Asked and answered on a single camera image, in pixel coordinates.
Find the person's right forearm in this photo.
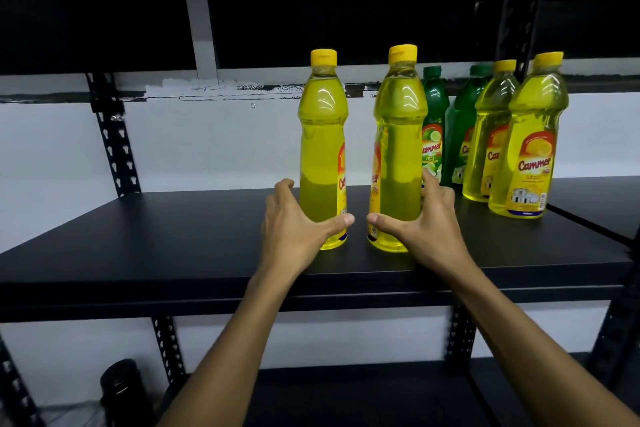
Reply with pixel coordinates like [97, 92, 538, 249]
[445, 259, 640, 427]

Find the black metal shelving rack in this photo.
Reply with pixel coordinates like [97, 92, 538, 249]
[465, 0, 640, 427]
[0, 72, 635, 427]

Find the person's right hand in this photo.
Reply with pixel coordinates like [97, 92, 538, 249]
[367, 169, 476, 283]

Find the yellow dish soap bottle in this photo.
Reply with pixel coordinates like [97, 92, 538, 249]
[297, 49, 350, 251]
[488, 51, 570, 220]
[367, 44, 429, 253]
[462, 59, 521, 203]

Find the person's left hand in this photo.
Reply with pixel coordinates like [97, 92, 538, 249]
[260, 178, 356, 281]

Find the green dish soap bottle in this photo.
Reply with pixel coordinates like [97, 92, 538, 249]
[440, 63, 494, 193]
[421, 65, 450, 188]

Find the person's left forearm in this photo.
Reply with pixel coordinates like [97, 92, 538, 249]
[157, 267, 301, 427]

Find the black flask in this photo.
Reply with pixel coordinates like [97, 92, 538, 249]
[99, 359, 157, 427]

